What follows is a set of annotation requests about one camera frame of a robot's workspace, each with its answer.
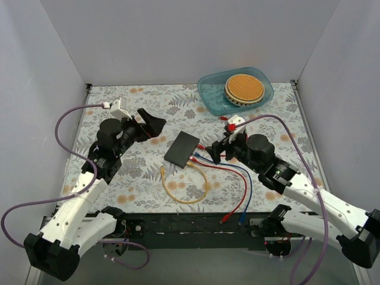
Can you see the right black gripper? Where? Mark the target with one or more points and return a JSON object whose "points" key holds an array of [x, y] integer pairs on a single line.
{"points": [[227, 149]]}

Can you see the teal plastic container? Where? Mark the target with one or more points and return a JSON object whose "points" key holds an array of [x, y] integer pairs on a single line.
{"points": [[211, 91]]}

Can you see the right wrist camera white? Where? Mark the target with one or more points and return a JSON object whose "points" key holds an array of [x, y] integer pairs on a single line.
{"points": [[235, 127]]}

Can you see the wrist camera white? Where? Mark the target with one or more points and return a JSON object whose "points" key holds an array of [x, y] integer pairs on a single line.
{"points": [[117, 109], [235, 127]]}

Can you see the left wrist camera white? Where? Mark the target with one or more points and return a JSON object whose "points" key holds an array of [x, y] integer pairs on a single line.
{"points": [[117, 109]]}

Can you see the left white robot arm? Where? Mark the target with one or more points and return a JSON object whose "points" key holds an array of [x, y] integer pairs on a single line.
{"points": [[59, 245]]}

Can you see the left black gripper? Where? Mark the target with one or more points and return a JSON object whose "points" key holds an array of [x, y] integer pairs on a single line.
{"points": [[141, 127]]}

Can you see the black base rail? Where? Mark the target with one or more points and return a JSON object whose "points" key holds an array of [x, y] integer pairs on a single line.
{"points": [[258, 231]]}

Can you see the floral table mat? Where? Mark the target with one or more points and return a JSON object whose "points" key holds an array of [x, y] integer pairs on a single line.
{"points": [[146, 183]]}

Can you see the black network switch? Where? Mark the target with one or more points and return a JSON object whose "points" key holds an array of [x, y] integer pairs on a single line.
{"points": [[181, 149]]}

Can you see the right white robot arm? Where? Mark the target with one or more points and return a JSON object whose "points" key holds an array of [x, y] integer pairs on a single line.
{"points": [[353, 231]]}

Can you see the woven round coasters stack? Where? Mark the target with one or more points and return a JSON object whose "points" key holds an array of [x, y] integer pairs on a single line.
{"points": [[244, 90]]}

